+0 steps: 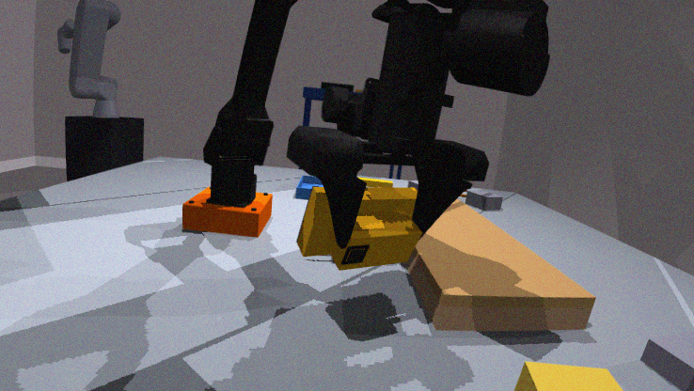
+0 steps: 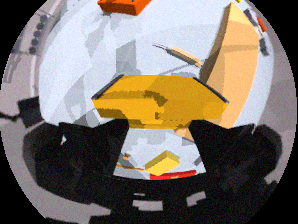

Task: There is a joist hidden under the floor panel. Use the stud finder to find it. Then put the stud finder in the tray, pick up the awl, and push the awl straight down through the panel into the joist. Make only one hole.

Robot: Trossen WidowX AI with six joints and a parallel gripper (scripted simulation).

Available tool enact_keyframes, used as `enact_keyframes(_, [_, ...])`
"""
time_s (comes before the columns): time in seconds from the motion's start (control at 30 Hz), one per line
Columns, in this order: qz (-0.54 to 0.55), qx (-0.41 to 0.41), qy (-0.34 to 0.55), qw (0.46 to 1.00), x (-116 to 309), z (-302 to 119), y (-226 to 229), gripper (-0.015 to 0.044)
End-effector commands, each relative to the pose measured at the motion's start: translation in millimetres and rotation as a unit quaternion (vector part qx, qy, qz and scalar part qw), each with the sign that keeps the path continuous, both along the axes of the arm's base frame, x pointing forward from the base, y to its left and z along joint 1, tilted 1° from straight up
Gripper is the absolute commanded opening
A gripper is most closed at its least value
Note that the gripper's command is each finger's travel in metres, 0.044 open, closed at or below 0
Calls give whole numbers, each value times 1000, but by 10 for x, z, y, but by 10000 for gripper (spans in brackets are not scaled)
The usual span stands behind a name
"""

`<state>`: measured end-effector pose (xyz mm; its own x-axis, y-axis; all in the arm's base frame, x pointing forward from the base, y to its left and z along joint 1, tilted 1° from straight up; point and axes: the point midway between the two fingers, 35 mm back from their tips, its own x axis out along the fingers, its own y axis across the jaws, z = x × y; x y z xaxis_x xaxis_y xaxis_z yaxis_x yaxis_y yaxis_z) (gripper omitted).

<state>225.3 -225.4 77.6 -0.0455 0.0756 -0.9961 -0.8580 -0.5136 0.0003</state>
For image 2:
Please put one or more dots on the tan wooden floor panel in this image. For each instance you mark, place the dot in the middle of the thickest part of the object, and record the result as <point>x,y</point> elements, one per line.
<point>231,64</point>

